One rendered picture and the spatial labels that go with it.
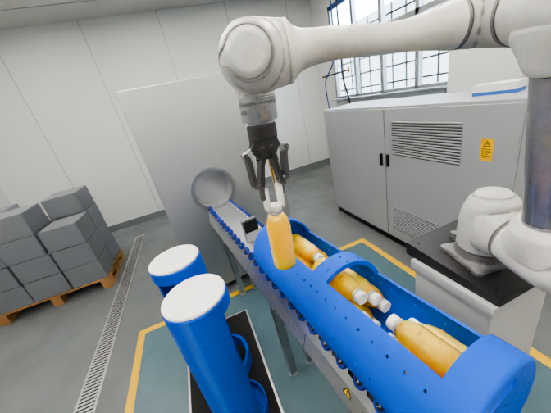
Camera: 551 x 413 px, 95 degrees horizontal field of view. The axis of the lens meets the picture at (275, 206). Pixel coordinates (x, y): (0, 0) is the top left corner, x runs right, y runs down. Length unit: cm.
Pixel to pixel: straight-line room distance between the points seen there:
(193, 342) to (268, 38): 108
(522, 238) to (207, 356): 115
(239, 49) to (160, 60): 497
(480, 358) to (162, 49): 536
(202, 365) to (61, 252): 283
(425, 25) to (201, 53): 490
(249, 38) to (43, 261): 372
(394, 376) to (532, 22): 70
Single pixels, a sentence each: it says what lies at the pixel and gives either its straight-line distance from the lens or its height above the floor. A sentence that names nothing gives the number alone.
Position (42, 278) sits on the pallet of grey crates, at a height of 41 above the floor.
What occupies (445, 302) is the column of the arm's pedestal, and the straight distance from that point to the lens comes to 124.
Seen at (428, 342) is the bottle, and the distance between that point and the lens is 71.
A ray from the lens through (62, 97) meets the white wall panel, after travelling 558.
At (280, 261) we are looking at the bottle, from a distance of 77.
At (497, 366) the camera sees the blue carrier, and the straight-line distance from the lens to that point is 65.
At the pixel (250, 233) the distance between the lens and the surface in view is 164.
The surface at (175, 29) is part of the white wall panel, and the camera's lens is 550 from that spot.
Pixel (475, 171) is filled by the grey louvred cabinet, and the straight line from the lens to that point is 222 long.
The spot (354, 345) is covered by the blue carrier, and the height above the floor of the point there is 116.
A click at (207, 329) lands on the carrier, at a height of 95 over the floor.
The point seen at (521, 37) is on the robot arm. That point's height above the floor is 174.
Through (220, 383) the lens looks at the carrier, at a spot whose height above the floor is 63.
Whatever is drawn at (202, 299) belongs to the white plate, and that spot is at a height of 104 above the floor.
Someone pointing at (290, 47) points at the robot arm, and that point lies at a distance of 47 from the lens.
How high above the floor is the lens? 174
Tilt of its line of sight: 23 degrees down
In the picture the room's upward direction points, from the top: 13 degrees counter-clockwise
